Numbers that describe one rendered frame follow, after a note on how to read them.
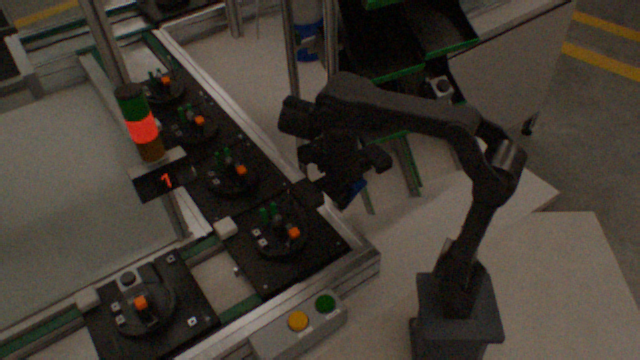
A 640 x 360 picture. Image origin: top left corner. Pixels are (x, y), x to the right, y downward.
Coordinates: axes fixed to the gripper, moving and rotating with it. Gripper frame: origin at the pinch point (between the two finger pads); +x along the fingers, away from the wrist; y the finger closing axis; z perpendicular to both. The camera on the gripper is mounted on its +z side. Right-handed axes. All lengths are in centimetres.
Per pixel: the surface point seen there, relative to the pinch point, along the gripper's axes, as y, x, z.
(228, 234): 15.1, 27.5, 26.9
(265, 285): 14.8, 28.2, 9.6
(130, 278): 38.6, 15.9, 19.2
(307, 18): -52, 21, 94
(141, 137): 25.2, -7.1, 29.4
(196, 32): -24, 36, 137
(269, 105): -25, 39, 80
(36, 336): 61, 31, 29
